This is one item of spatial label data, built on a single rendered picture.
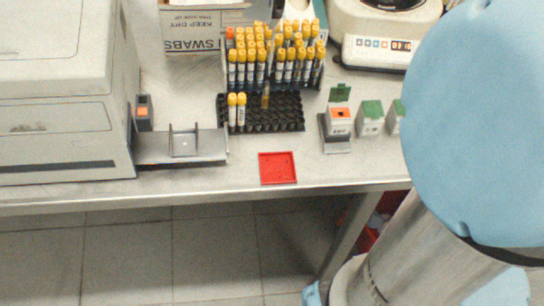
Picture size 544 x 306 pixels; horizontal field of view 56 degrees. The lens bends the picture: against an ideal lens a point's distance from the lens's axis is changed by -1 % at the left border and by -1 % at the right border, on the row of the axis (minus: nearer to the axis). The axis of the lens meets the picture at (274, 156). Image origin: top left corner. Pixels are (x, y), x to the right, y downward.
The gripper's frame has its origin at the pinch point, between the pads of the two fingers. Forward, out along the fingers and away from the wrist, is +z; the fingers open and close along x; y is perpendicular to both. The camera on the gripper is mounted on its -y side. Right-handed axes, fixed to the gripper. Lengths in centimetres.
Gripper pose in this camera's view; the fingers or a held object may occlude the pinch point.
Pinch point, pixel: (274, 20)
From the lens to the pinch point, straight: 85.0
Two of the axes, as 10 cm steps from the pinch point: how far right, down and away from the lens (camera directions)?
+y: -9.9, 0.4, -1.2
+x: 0.9, 8.6, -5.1
